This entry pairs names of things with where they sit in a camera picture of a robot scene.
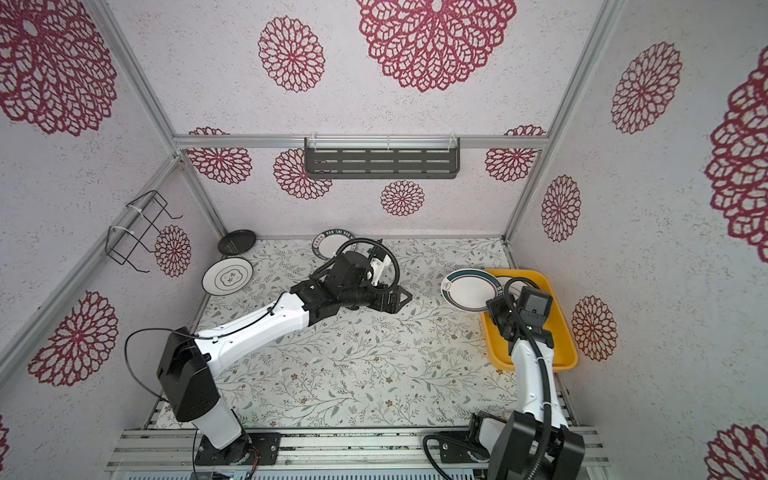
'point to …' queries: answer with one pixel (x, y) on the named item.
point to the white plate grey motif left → (227, 276)
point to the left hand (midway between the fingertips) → (398, 298)
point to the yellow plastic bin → (498, 348)
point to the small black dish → (236, 242)
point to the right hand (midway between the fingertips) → (492, 295)
